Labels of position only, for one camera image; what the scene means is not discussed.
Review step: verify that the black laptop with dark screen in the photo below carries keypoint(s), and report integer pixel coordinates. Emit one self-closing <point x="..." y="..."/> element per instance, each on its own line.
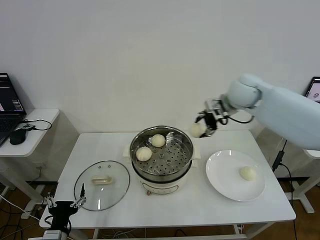
<point x="10" y="100"/>

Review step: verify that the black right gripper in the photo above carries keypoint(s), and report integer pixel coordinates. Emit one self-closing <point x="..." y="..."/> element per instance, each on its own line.
<point x="212" y="122"/>

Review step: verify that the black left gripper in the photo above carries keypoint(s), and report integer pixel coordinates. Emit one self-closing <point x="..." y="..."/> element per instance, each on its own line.
<point x="62" y="210"/>

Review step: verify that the white steamed baozi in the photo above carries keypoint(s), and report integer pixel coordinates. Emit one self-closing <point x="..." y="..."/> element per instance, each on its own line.
<point x="158" y="140"/>
<point x="247" y="173"/>
<point x="143" y="154"/>
<point x="197" y="130"/>

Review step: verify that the white side table with label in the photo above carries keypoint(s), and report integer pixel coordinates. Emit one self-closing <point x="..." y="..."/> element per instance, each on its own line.
<point x="303" y="195"/>

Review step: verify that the small black usb dongle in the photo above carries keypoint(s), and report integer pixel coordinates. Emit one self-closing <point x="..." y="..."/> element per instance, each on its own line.
<point x="28" y="126"/>

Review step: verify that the cream electric cooking pot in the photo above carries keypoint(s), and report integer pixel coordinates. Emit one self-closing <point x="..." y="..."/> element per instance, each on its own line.
<point x="162" y="186"/>

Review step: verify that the grey laptop with light screen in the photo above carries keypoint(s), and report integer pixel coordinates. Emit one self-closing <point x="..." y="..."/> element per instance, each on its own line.
<point x="314" y="90"/>

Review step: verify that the white wall socket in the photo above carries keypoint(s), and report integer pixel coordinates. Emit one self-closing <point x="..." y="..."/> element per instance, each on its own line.
<point x="41" y="167"/>

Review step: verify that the round glass pot lid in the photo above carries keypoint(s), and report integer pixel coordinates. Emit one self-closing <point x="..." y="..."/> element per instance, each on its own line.
<point x="102" y="185"/>

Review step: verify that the white side table with mouse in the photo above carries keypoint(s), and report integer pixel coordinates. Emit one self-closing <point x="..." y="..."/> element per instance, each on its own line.
<point x="37" y="140"/>

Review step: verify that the round white plate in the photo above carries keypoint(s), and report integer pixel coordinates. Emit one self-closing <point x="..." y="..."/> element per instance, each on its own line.
<point x="225" y="172"/>

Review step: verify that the stainless steel steamer basket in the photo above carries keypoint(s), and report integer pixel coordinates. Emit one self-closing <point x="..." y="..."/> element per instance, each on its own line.
<point x="172" y="160"/>

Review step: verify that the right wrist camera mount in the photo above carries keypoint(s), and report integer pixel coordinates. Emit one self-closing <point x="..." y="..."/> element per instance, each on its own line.
<point x="215" y="107"/>

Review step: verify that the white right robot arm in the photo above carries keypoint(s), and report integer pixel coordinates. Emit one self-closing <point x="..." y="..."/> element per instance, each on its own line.
<point x="287" y="112"/>

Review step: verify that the black computer mouse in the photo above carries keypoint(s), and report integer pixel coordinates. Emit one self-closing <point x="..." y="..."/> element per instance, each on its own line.
<point x="17" y="137"/>

